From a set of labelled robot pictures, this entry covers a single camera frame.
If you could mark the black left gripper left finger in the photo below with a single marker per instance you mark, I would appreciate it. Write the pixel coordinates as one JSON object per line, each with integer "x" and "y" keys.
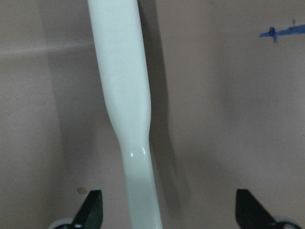
{"x": 90, "y": 215}

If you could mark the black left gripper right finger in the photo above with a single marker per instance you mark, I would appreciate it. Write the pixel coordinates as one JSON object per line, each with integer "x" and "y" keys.
{"x": 250, "y": 214}

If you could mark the pale green hand brush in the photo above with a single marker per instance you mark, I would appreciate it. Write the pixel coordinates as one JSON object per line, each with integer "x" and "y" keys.
{"x": 118, "y": 39}

